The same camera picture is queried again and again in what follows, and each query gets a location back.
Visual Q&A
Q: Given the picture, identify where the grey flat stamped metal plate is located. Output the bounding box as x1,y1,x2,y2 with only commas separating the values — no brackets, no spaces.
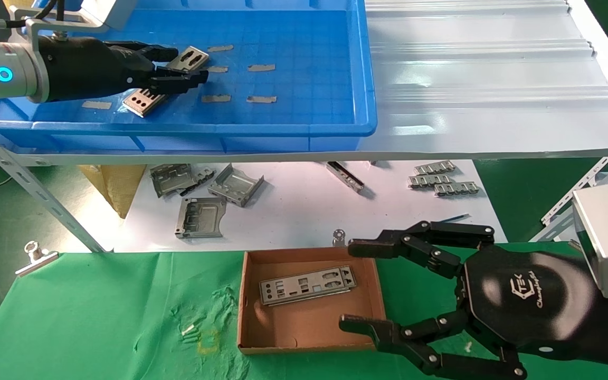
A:
175,197,228,239

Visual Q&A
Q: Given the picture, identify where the white lower shelf board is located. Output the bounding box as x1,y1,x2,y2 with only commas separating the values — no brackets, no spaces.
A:
113,160,508,253

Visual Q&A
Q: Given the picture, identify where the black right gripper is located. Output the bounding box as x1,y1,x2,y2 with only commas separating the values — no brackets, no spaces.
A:
454,245,608,370

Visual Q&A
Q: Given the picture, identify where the white metal shelf board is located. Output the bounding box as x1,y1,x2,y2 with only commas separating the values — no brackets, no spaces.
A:
16,0,608,167

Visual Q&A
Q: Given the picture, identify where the yellow woven bag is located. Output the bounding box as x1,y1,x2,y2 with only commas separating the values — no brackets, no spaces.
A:
79,165,147,219

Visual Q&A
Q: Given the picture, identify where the grey slotted angle shelf post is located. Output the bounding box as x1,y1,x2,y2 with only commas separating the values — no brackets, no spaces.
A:
0,112,113,253

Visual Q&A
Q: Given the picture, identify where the brown cardboard box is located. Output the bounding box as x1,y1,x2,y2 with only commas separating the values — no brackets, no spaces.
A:
237,246,388,355

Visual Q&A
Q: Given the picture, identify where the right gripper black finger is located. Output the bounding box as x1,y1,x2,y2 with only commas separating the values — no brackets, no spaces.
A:
338,309,528,380
347,220,496,280

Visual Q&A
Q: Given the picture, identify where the black camera cable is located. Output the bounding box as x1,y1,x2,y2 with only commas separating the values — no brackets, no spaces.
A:
11,0,67,27

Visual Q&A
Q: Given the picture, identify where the blue plastic tray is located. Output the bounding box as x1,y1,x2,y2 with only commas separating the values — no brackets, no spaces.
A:
0,0,378,155

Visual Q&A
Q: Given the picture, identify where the white slotted angle shelf post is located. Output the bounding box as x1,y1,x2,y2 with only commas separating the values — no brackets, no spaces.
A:
539,150,608,243

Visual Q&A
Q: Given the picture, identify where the grey notched metal bracket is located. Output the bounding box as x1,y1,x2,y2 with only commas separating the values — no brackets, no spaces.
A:
179,168,216,197

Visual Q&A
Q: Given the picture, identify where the dark metal IO shield plate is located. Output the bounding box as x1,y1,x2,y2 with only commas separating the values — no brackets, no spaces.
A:
259,265,358,306

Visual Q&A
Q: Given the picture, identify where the green table cloth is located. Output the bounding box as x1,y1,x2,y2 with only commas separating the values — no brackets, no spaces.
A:
0,241,608,380

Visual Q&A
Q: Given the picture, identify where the grey toothed metal strip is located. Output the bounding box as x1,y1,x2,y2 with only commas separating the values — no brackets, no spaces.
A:
434,181,481,197
414,160,457,175
407,174,455,189

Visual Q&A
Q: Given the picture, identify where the grey folded metal bracket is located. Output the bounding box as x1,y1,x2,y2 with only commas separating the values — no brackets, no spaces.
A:
149,164,198,199

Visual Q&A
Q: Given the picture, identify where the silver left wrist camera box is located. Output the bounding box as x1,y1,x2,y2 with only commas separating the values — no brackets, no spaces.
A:
80,0,138,31

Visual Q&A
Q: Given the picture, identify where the silver metal IO shield plate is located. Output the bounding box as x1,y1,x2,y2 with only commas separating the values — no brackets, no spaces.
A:
122,46,210,118

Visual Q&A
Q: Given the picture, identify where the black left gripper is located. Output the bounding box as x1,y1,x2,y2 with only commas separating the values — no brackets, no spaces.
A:
37,36,210,102

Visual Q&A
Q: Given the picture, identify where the large silver binder clip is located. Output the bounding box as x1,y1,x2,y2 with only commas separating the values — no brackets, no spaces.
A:
15,241,60,278

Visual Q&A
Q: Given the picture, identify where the grey U-shaped metal bracket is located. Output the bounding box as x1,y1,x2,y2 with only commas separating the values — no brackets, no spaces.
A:
207,163,265,208

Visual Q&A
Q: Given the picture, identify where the long narrow metal rail part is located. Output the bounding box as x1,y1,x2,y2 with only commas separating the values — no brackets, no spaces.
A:
326,161,365,193

